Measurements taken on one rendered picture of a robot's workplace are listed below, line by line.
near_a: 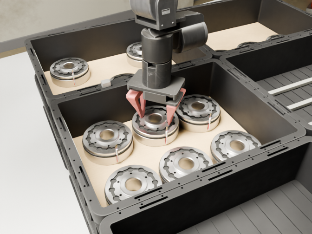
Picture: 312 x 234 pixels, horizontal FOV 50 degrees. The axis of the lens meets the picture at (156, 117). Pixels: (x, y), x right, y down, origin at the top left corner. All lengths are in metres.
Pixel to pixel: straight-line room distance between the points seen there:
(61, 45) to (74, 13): 2.16
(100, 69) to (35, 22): 2.09
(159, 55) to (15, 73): 0.76
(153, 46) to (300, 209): 0.38
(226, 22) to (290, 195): 0.69
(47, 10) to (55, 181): 2.31
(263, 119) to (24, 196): 0.56
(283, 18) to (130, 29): 0.50
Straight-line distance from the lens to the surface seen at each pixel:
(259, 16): 1.28
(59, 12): 3.06
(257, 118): 0.72
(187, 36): 0.62
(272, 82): 0.95
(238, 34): 1.18
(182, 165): 0.65
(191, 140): 0.72
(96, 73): 0.95
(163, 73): 0.62
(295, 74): 1.00
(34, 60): 0.85
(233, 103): 0.78
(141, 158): 0.68
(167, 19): 0.58
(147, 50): 0.60
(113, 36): 1.00
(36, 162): 0.90
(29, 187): 0.85
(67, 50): 0.97
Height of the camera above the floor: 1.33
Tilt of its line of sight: 40 degrees down
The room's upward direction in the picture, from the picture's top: straight up
